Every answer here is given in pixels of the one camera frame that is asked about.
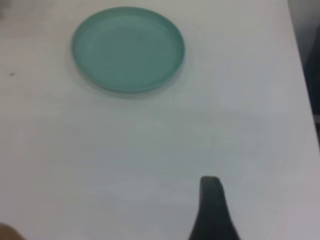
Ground green round plate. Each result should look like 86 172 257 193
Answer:
70 6 187 94

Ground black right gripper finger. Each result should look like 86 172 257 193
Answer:
187 175 241 240

